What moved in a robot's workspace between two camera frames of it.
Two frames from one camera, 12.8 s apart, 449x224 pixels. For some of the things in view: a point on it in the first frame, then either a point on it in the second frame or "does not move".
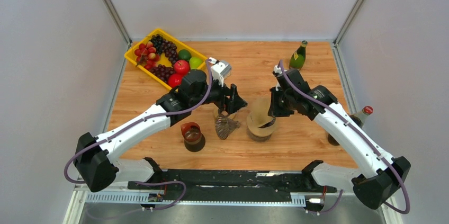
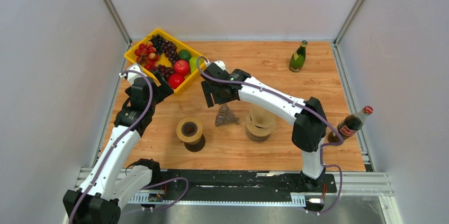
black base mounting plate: x=247 y=185 does not move
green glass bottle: x=297 y=59 does not move
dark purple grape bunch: x=163 y=46 does not move
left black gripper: x=235 y=101 -> x=162 y=91
